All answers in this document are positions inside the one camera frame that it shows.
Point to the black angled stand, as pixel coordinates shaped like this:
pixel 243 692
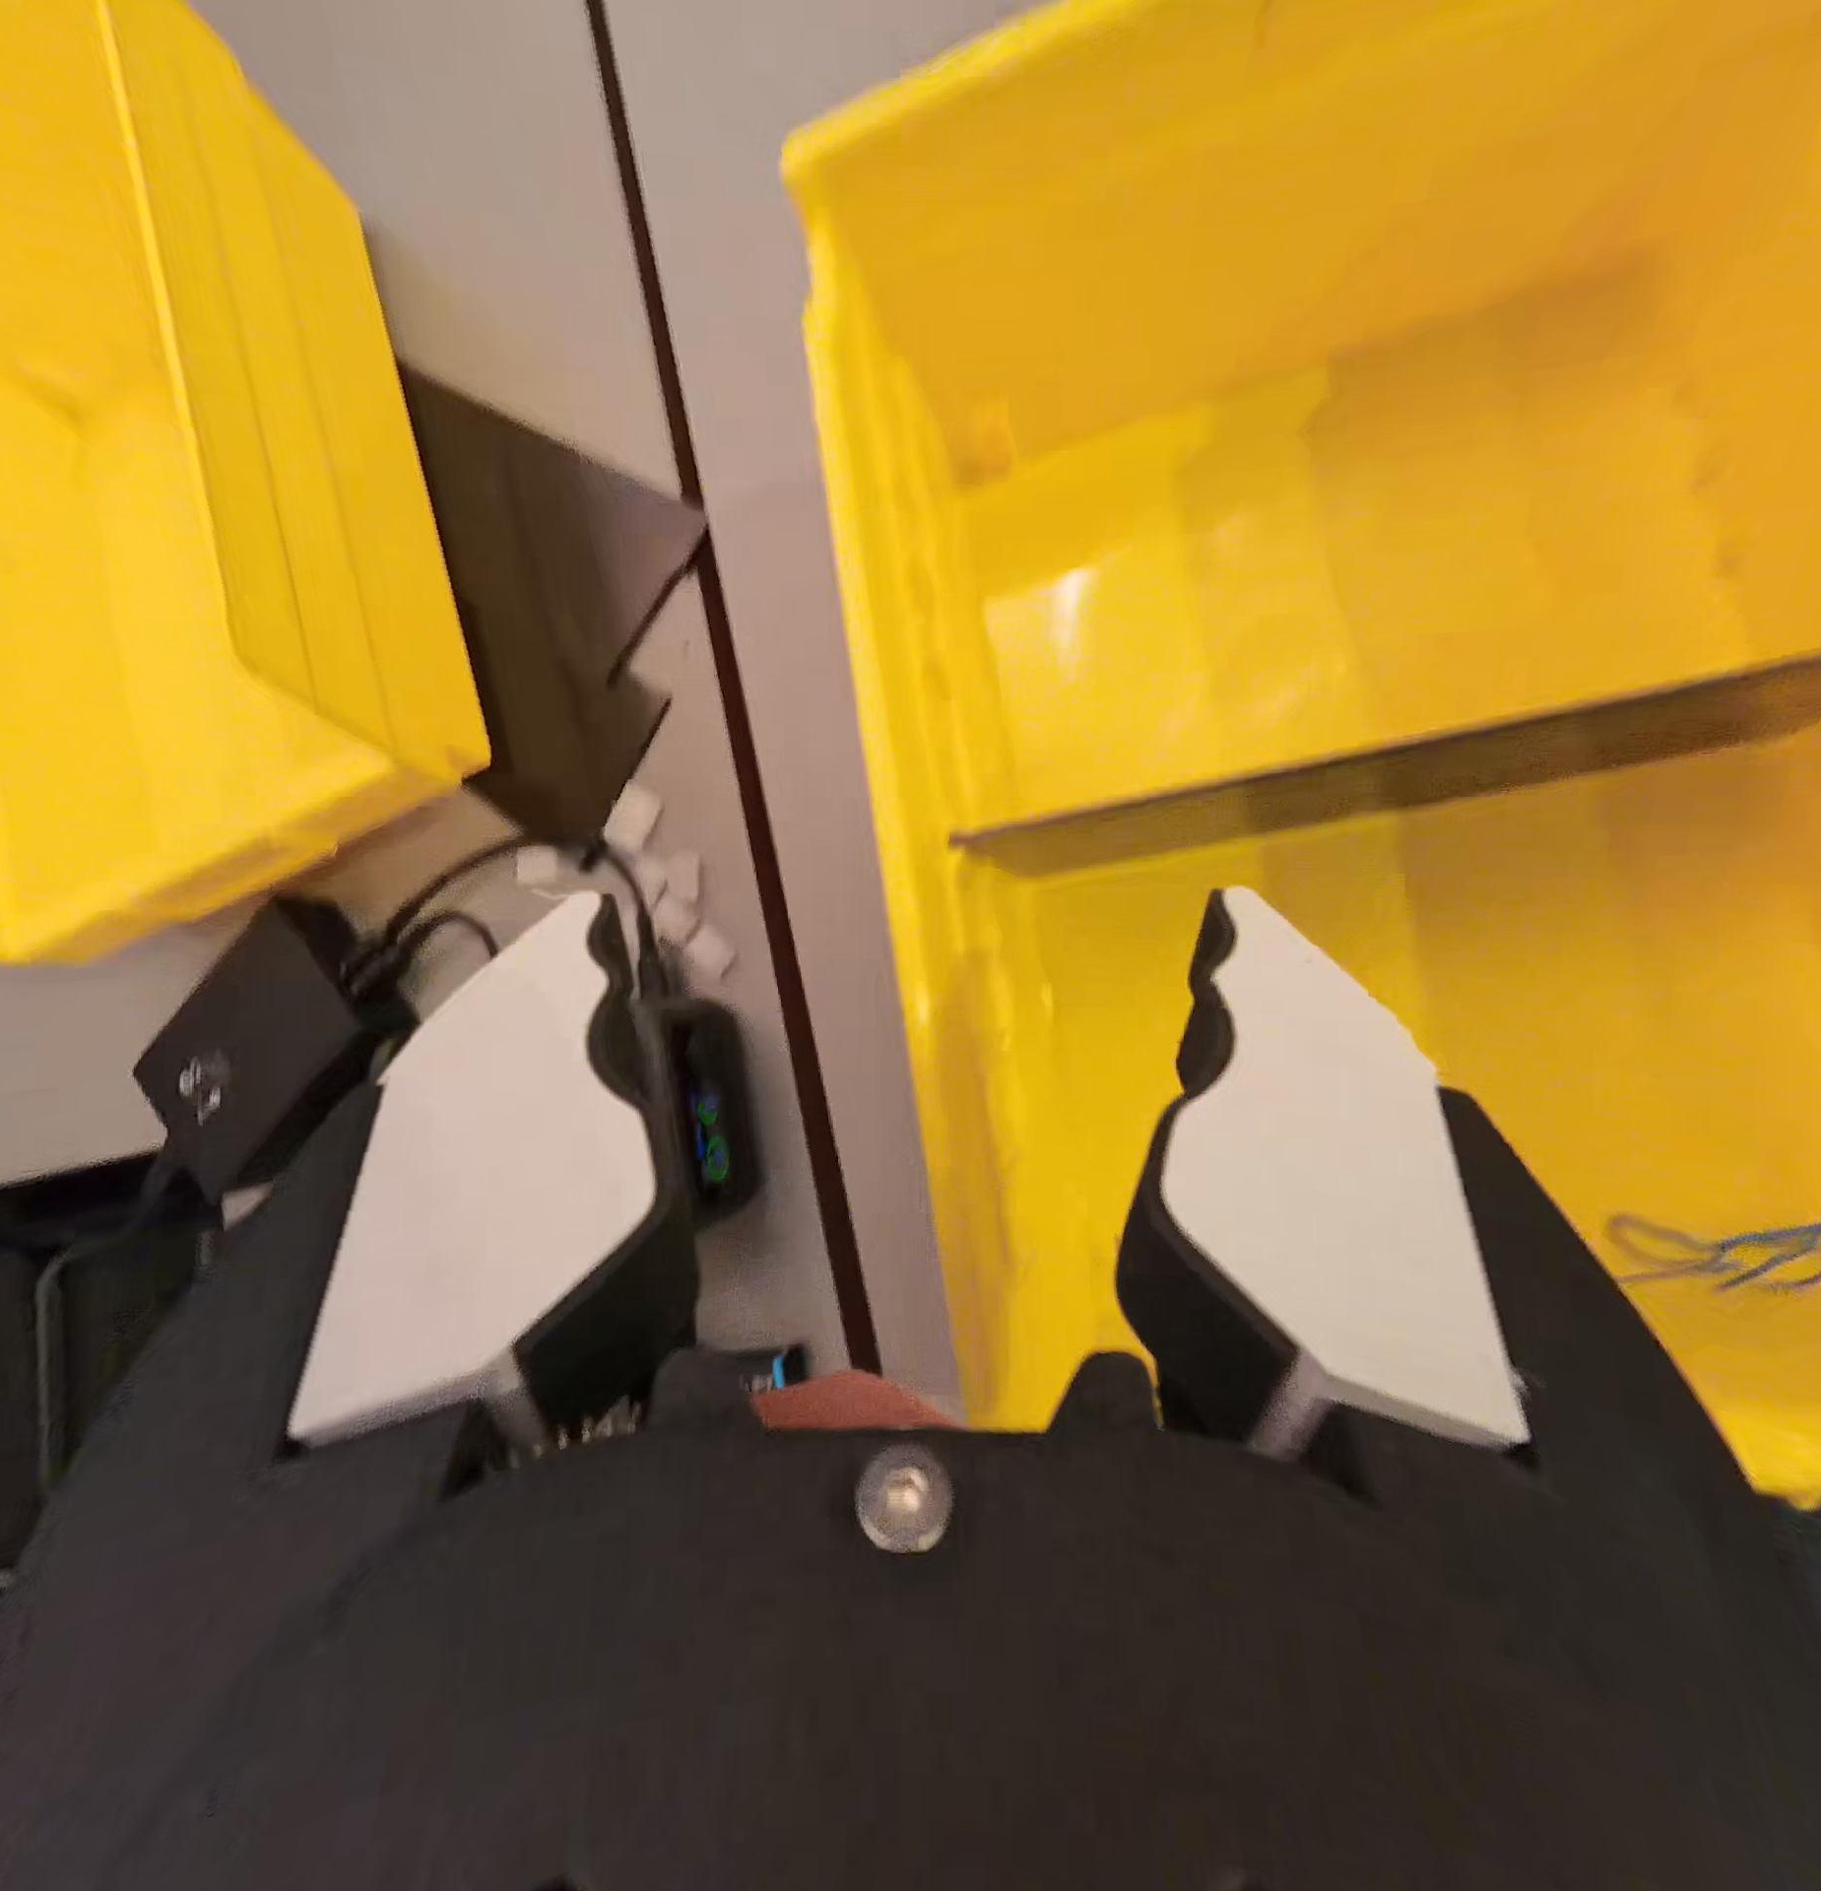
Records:
pixel 540 618

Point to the black charger with lit display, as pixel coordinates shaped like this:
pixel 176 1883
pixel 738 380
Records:
pixel 716 1125

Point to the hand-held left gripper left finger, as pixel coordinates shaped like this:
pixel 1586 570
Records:
pixel 482 1181

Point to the pile of small white clips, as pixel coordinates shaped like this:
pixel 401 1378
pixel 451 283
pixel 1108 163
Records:
pixel 634 818

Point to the black power adapter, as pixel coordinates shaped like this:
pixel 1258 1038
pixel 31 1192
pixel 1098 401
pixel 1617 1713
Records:
pixel 261 1036

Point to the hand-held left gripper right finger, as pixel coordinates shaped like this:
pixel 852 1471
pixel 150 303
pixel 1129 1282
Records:
pixel 1323 1211

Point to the yellow divided plastic bin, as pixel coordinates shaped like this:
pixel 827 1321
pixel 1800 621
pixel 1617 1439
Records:
pixel 1220 297

